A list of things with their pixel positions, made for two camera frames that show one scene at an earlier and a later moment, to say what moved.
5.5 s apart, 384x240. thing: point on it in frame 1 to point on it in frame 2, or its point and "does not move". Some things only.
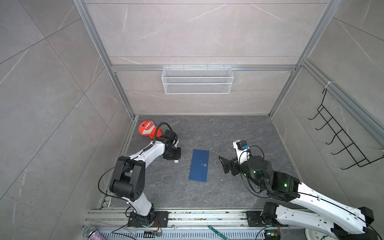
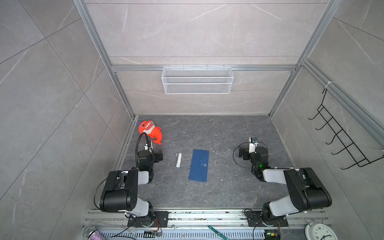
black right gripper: [226, 166] to [246, 153]
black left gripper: [177, 156] to [156, 158]
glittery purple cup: [89, 231] does not move
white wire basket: [197, 80] does not move
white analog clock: [313, 234] does not move
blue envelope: [199, 165] does not move
